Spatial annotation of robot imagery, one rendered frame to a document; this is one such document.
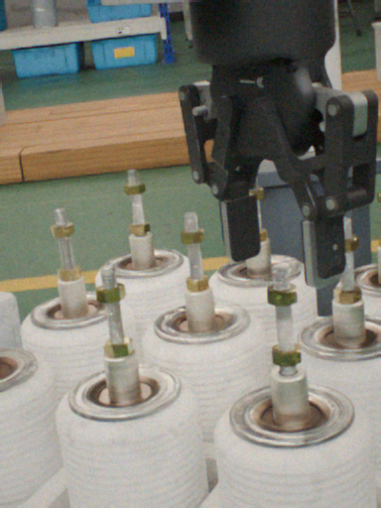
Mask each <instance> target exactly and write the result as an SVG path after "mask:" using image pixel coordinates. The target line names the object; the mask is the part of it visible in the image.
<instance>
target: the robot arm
mask: <svg viewBox="0 0 381 508"><path fill-rule="evenodd" d="M186 1H188V3H189V14H190V24H191V34H192V45H193V54H194V56H195V58H196V59H197V60H198V61H199V62H201V63H204V64H207V65H211V77H210V80H207V81H201V82H196V83H191V84H185V85H182V86H181V87H180V89H179V98H180V104H181V111H182V115H183V122H184V128H185V135H186V141H187V147H188V153H189V160H190V166H191V170H192V177H193V179H194V182H195V183H196V184H197V185H204V184H206V185H208V186H209V187H210V189H211V192H212V195H213V196H214V197H216V198H217V199H219V208H220V218H221V224H222V225H221V229H222V239H223V242H224V246H225V255H226V259H227V260H230V261H233V262H236V263H239V262H243V261H245V260H248V259H251V257H255V256H257V255H258V254H259V253H260V251H261V241H260V228H259V216H258V203H257V195H255V193H250V192H249V191H250V190H252V189H253V188H255V184H256V179H257V175H258V172H259V167H260V164H261V163H262V162H263V161H264V160H268V161H271V162H273V163H274V165H275V168H276V172H277V174H278V177H280V178H281V180H282V181H284V183H286V184H288V185H290V187H291V189H293V192H294V194H295V198H296V200H297V203H298V205H299V209H300V211H301V214H302V216H303V217H304V218H305V221H301V236H302V251H303V266H305V268H304V279H306V283H307V286H309V287H312V288H315V289H321V288H323V287H326V286H330V285H332V283H335V282H337V281H338V280H339V279H340V278H341V275H343V273H344V270H345V266H346V255H345V253H346V251H345V231H344V217H345V215H346V213H347V212H349V211H351V210H354V209H358V208H361V206H364V205H366V204H370V203H372V202H373V200H374V198H375V177H376V151H377V126H378V97H377V94H376V93H375V92H373V89H371V88H366V89H362V91H359V92H352V93H349V92H344V91H341V75H340V55H339V34H338V22H337V21H338V18H337V0H101V3H102V5H103V6H107V5H108V6H114V5H129V4H149V3H169V2H186ZM204 120H205V121H204ZM209 140H212V141H213V145H212V150H211V154H210V157H211V158H212V159H213V161H212V162H209V163H208V162H207V159H206V152H205V142H206V141H209ZM237 167H239V168H238V171H237V170H236V168H237ZM351 167H352V186H350V187H348V186H347V185H348V171H349V170H350V168H351ZM311 175H315V176H318V178H319V180H320V184H321V186H322V189H323V192H324V193H323V194H322V195H320V196H318V193H317V192H316V191H315V188H314V186H313V183H312V180H311Z"/></svg>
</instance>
